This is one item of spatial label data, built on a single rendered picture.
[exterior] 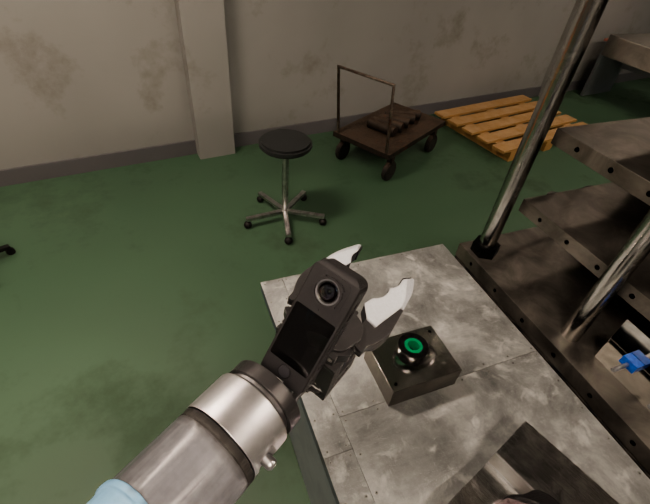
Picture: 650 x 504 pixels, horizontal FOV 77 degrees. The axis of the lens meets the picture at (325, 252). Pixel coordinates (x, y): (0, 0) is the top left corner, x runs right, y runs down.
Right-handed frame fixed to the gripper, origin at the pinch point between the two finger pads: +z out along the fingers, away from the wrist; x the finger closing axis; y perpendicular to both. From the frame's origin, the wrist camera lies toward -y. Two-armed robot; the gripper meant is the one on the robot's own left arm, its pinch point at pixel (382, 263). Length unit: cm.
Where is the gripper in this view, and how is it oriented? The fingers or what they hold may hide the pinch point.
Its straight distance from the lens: 46.5
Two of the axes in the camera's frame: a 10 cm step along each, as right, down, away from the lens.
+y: -1.9, 6.8, 7.1
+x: 7.9, 5.3, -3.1
